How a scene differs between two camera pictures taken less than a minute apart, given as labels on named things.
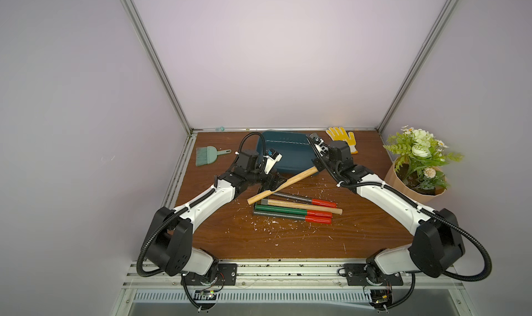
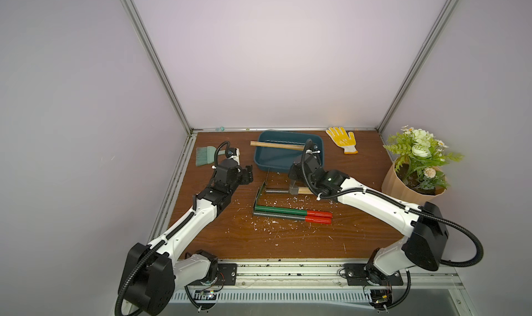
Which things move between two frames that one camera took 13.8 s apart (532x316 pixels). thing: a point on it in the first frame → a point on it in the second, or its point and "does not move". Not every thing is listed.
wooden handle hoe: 302,206 → 294,190
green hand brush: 208,155 does not move
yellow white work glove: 339,134 does not move
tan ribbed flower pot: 425,182 does not move
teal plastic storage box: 297,152 does not move
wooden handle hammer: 316,170 → 278,145
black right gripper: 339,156 → 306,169
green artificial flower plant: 420,155 does not move
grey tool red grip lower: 305,219 does not move
